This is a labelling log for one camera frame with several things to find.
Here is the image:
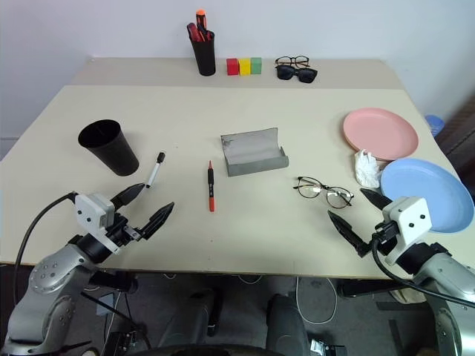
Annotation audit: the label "blue plate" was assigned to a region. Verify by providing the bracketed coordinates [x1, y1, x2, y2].
[380, 158, 475, 235]

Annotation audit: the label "brown-framed glasses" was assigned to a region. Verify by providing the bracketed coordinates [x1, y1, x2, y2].
[275, 55, 311, 70]

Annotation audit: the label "pink plate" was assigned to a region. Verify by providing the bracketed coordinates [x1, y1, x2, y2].
[341, 107, 420, 162]

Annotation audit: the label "red and black pen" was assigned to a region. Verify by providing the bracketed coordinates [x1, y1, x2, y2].
[206, 159, 217, 213]

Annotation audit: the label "white marker with black cap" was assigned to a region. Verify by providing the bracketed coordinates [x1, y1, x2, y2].
[144, 151, 167, 190]

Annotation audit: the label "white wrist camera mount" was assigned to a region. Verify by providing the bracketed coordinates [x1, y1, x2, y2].
[73, 192, 124, 255]
[381, 196, 433, 267]

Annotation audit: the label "black table frame bar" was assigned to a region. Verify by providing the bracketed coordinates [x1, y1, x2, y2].
[335, 279, 428, 298]

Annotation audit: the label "dark furniture piece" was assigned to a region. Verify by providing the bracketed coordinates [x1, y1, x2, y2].
[433, 91, 475, 181]

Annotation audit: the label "black sunglasses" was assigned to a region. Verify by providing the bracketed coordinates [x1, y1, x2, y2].
[275, 66, 319, 85]

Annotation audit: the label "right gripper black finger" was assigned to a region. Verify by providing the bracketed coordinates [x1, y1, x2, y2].
[327, 210, 371, 258]
[360, 188, 394, 215]

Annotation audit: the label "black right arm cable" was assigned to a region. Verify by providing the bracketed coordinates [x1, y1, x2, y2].
[370, 237, 475, 309]

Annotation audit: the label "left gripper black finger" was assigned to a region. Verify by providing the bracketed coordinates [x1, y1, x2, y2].
[140, 201, 176, 240]
[110, 182, 146, 209]

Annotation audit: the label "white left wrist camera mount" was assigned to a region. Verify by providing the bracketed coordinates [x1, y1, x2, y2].
[73, 192, 124, 255]

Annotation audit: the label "red-handled screwdriver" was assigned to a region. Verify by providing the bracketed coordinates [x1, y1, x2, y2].
[186, 22, 203, 43]

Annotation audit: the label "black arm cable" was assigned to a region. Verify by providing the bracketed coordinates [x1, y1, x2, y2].
[370, 237, 475, 309]
[13, 191, 78, 300]

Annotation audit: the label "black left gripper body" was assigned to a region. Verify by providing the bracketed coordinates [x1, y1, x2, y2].
[105, 212, 150, 248]

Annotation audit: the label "white floor cable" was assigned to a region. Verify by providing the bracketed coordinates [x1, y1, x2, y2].
[295, 275, 338, 324]

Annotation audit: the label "white tissue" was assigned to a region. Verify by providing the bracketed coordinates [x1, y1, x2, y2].
[353, 148, 381, 188]

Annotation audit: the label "tall black pen holder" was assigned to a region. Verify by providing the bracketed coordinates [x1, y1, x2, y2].
[191, 36, 217, 77]

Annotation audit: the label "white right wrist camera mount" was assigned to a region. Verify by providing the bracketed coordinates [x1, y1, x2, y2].
[381, 196, 433, 267]

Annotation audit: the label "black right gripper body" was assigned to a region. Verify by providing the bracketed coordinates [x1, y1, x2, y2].
[367, 220, 402, 257]

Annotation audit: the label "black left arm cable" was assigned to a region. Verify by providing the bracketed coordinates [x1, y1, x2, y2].
[13, 191, 78, 300]

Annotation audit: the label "wide black plastic cup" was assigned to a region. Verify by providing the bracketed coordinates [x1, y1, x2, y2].
[77, 118, 141, 177]

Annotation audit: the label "blue round container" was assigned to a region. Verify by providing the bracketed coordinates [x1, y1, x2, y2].
[423, 114, 445, 139]

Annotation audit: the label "thin black-framed glasses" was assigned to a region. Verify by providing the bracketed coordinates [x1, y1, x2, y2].
[295, 176, 355, 210]

